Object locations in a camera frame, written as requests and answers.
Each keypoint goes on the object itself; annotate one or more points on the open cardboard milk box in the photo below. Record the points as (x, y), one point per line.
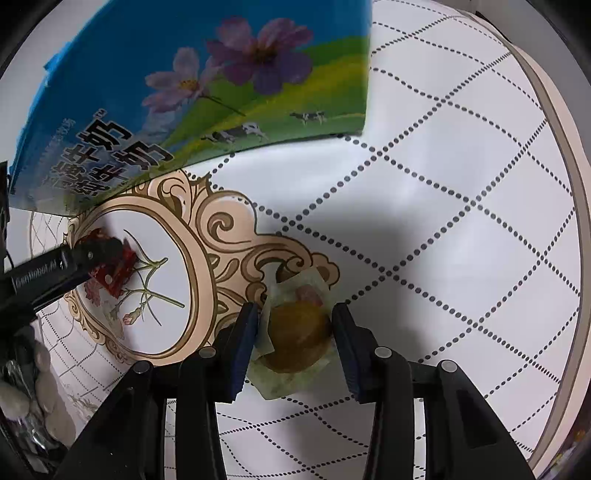
(148, 87)

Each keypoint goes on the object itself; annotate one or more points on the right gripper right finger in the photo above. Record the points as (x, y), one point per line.
(465, 439)

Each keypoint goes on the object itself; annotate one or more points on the orange jelly cup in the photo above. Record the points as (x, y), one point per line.
(294, 343)

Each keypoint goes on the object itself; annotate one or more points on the red triangular snack packet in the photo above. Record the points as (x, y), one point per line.
(113, 267)

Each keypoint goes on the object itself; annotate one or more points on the white quilted floral blanket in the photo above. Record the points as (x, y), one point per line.
(456, 226)

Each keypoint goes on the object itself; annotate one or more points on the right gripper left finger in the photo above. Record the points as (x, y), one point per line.
(124, 439)

